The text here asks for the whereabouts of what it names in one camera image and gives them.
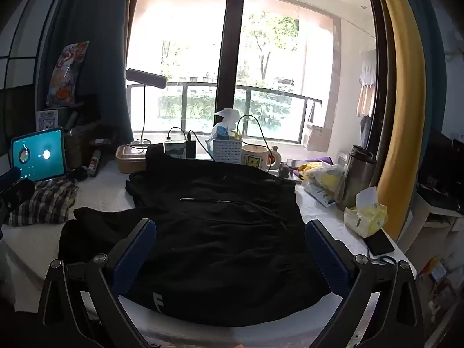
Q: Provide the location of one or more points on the yellow tissue pack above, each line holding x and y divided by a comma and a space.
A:
366, 215

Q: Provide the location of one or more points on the steel thermos flask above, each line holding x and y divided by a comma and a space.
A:
357, 177

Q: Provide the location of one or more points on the black pants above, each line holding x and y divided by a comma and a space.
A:
221, 232

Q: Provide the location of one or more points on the white printed box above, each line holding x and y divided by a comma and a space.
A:
47, 120

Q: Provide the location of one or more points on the beige lidded container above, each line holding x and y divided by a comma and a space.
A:
130, 159

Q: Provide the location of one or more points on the clear bag with yellow contents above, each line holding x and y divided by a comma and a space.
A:
324, 181

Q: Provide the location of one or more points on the white bear mug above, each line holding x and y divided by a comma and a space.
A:
253, 157

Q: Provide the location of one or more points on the white textured tablecloth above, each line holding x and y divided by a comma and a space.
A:
108, 195

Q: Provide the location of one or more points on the black window frame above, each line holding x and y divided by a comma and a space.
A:
234, 36

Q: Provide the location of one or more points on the colourful snack bag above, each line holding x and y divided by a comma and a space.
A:
67, 76

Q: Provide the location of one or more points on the plaid cloth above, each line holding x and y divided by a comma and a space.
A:
47, 201

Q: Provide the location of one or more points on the blue curtain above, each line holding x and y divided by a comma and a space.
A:
98, 54

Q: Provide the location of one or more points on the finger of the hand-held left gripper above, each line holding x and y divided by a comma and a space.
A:
11, 177

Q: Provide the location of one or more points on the yellow curtain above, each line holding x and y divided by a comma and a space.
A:
404, 98

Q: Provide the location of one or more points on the small cream figurine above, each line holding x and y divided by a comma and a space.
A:
275, 156

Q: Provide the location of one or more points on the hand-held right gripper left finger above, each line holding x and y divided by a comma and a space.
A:
136, 257

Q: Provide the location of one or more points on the hanging laundry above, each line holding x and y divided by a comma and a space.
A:
367, 79

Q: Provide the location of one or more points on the tablet with teal screen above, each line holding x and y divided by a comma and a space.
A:
38, 154

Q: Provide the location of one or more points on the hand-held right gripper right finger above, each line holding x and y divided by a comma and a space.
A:
326, 257

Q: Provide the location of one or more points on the desk lamp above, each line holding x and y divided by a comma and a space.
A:
147, 78

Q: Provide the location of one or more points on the black balcony railing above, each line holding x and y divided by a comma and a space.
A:
253, 96

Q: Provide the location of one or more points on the black phone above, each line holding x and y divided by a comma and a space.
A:
379, 243

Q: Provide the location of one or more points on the brown cardboard box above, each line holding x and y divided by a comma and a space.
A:
81, 141

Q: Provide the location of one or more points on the printed spray can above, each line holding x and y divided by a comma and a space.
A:
95, 163

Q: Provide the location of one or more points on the black charger block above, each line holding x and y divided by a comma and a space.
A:
191, 149

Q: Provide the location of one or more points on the white perforated basket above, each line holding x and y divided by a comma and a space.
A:
226, 151

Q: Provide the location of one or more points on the white plastic bag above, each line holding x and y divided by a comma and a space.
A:
225, 118

